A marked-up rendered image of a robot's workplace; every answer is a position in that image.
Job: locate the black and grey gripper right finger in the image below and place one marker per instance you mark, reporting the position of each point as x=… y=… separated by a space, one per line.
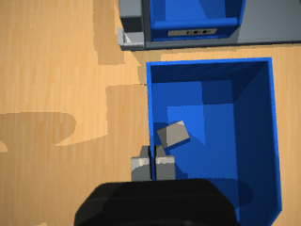
x=164 y=165

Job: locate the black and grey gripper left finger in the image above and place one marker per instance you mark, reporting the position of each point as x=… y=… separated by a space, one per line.
x=141 y=165

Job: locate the blue bin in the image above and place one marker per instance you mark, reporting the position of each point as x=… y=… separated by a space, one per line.
x=228 y=108
x=194 y=19

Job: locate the grey metal block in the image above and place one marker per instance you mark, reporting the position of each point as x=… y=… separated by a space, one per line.
x=172 y=134

